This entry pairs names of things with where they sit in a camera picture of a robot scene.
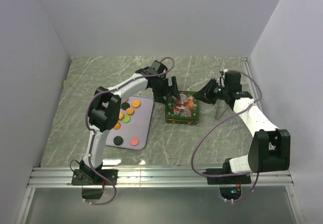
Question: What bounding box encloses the black sandwich cookie top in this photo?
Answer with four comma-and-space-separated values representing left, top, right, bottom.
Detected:
121, 102, 130, 110

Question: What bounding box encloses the black sandwich cookie bottom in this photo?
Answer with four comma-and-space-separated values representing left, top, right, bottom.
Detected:
113, 136, 124, 146

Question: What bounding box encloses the orange round cookie middle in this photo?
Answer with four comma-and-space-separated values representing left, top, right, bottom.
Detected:
126, 107, 134, 115

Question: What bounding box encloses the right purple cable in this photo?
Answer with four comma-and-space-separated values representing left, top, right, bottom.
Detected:
191, 69, 263, 202

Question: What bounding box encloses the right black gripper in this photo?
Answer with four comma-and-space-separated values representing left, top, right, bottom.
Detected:
193, 79, 229, 105

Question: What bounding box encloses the round tan biscuit top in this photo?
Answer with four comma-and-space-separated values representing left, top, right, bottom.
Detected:
132, 100, 141, 108

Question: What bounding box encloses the pink sandwich cookie bottom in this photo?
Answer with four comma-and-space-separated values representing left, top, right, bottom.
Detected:
130, 137, 139, 146

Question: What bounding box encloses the orange swirl cookie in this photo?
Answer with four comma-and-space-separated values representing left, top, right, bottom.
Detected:
114, 122, 121, 130

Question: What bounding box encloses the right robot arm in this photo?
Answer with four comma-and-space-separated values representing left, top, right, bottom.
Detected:
193, 69, 291, 183

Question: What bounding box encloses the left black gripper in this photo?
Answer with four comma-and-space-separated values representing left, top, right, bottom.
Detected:
151, 77, 180, 104

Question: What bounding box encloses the green macaron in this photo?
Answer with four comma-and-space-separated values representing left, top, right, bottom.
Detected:
121, 115, 131, 123

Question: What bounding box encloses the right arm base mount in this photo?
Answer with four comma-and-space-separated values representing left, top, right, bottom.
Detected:
204, 169, 251, 203

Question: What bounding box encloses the green cookie tin box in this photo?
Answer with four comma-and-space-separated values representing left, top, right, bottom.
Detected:
165, 116, 199, 125

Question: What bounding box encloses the gold tin lid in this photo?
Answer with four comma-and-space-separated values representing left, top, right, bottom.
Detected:
165, 91, 200, 118

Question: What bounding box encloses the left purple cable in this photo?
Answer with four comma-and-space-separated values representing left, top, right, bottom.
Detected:
85, 57, 175, 206

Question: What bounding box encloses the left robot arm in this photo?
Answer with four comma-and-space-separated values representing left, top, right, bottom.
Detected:
79, 57, 180, 185

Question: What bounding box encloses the purple plastic tray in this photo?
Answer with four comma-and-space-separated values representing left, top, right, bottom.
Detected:
105, 96, 154, 150

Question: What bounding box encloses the aluminium rail frame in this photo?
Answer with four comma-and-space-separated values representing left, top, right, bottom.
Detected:
18, 56, 305, 223

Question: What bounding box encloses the black sandwich cookie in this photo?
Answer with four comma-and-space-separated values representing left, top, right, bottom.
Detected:
113, 136, 124, 146
121, 102, 130, 110

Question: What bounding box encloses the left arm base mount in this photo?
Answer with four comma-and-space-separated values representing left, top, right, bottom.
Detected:
71, 169, 118, 200

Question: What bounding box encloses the purple cable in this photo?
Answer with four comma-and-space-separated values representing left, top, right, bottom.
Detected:
191, 69, 263, 202
85, 57, 175, 206

